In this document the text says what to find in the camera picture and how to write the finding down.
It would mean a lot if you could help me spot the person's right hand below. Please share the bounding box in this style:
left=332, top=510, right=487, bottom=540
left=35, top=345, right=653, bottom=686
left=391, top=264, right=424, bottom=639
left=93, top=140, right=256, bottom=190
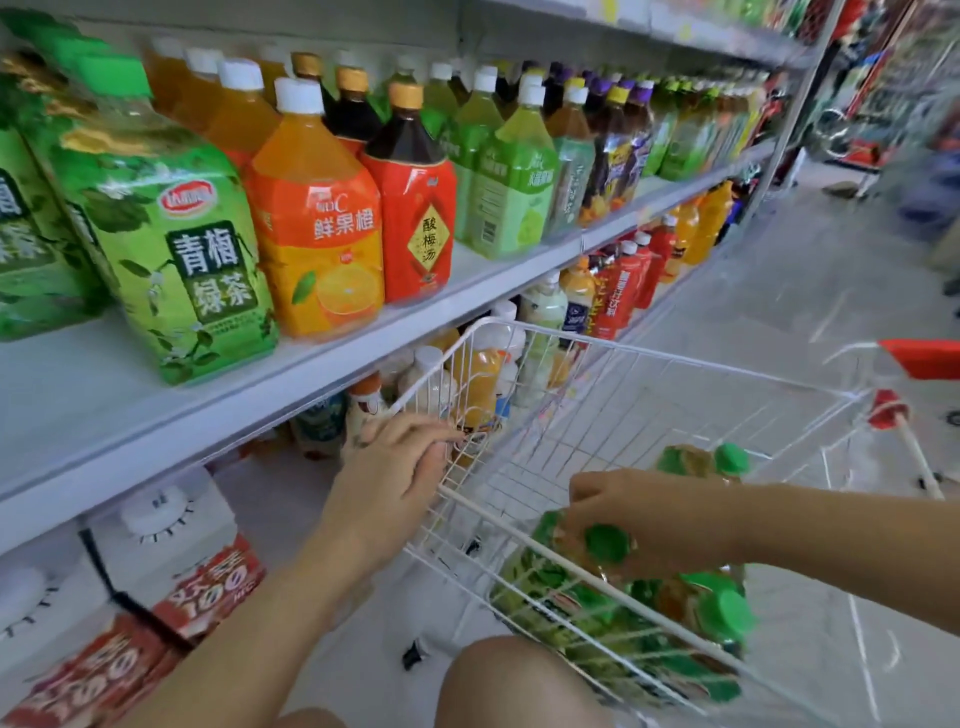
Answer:
left=558, top=468, right=753, bottom=585

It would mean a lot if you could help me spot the person's left hand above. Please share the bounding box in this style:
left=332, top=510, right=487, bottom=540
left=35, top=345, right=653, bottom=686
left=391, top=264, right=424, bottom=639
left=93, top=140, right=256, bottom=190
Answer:
left=318, top=414, right=466, bottom=580

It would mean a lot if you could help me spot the green cap tea bottle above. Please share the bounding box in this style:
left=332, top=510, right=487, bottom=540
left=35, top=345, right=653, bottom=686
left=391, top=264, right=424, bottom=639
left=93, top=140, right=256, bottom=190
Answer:
left=491, top=510, right=657, bottom=642
left=656, top=444, right=715, bottom=481
left=622, top=568, right=760, bottom=706
left=712, top=442, right=753, bottom=486

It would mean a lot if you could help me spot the white wire shopping cart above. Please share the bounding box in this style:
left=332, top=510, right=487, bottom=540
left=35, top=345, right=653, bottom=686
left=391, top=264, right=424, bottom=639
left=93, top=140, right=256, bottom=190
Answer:
left=386, top=316, right=960, bottom=728

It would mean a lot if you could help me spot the person's right forearm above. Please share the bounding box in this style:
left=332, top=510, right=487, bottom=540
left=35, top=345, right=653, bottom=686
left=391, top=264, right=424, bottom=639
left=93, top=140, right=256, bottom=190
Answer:
left=738, top=483, right=960, bottom=637

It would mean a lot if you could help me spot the person's left forearm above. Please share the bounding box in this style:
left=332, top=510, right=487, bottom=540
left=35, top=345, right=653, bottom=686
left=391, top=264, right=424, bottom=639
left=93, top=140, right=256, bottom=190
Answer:
left=120, top=517, right=391, bottom=728

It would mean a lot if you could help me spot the white yogurt drink bottle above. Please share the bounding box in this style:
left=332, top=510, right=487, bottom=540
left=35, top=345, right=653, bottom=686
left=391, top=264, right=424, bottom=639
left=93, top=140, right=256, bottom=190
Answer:
left=396, top=345, right=456, bottom=421

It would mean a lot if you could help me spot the white bottle orange cap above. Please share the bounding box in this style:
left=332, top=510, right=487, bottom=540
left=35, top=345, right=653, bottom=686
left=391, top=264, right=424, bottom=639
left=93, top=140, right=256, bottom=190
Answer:
left=342, top=373, right=393, bottom=455

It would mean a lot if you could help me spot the small orange juice bottle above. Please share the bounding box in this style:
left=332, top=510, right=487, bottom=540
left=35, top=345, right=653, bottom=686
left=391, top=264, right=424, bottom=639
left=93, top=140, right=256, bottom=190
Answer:
left=448, top=345, right=505, bottom=435

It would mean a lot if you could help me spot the blue label drink bottle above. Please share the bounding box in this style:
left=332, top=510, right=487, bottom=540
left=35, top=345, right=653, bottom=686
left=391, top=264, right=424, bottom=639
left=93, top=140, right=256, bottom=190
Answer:
left=291, top=391, right=348, bottom=460

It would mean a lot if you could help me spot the white metal shelf unit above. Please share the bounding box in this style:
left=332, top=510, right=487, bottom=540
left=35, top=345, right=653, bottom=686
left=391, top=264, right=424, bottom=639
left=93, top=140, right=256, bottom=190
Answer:
left=0, top=0, right=852, bottom=560

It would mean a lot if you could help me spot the pale milky drink bottle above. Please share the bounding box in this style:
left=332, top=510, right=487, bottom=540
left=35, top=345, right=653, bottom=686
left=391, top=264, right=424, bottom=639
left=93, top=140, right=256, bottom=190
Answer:
left=516, top=272, right=570, bottom=411

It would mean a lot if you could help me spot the person's leg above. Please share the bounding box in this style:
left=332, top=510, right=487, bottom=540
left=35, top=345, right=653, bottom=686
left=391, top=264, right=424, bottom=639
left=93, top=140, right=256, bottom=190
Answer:
left=435, top=636, right=618, bottom=728

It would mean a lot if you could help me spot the orange cap juice bottle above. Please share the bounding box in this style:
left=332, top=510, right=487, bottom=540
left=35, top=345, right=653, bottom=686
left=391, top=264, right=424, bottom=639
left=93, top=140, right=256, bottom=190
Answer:
left=558, top=256, right=597, bottom=346

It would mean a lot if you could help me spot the row of red label bottles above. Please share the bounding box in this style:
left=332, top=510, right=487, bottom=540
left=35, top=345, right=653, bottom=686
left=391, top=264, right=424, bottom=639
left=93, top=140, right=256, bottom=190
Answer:
left=585, top=213, right=681, bottom=343

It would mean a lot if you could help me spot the large orange juice bottle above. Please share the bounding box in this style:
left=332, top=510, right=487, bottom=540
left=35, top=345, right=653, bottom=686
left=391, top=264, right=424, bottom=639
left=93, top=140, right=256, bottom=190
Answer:
left=174, top=47, right=226, bottom=138
left=144, top=36, right=190, bottom=115
left=204, top=58, right=285, bottom=172
left=243, top=77, right=387, bottom=341

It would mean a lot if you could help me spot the dark plum drink bottle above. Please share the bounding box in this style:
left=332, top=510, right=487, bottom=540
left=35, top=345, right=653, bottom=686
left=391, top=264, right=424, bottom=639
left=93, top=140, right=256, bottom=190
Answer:
left=361, top=81, right=459, bottom=307
left=291, top=52, right=336, bottom=115
left=326, top=66, right=387, bottom=156

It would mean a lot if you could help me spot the white jug red label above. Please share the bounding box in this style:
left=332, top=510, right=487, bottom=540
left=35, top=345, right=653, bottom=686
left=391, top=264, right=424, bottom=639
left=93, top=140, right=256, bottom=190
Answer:
left=78, top=466, right=269, bottom=640
left=0, top=553, right=190, bottom=728

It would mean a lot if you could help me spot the light green drink bottle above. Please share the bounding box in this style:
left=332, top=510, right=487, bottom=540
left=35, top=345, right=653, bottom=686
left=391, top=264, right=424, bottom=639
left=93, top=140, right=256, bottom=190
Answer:
left=448, top=66, right=507, bottom=243
left=466, top=84, right=561, bottom=262
left=420, top=62, right=461, bottom=145

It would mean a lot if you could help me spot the row of small orange bottles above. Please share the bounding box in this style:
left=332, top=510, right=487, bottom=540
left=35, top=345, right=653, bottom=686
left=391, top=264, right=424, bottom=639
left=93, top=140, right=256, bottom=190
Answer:
left=663, top=180, right=738, bottom=269

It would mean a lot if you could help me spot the teal label tea bottle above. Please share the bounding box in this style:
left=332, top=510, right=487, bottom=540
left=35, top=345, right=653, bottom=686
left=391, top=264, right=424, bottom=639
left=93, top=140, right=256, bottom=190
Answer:
left=546, top=84, right=598, bottom=243

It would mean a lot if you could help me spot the large green tea bottle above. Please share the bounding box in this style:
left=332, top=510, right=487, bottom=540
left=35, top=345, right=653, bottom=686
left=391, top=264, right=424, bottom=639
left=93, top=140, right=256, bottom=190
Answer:
left=0, top=7, right=110, bottom=344
left=22, top=51, right=281, bottom=388

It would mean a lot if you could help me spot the dark tea bottle yellow cap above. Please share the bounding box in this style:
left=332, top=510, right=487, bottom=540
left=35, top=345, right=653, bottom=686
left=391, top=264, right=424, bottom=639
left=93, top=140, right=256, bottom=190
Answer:
left=579, top=84, right=637, bottom=228

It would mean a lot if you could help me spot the row of green label bottles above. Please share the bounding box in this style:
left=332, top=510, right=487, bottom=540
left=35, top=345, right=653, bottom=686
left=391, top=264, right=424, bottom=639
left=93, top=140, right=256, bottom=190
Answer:
left=641, top=69, right=775, bottom=183

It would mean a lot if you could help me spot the background store shelving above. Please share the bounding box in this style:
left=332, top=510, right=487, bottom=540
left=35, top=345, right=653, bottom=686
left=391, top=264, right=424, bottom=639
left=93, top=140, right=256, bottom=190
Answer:
left=817, top=0, right=960, bottom=245

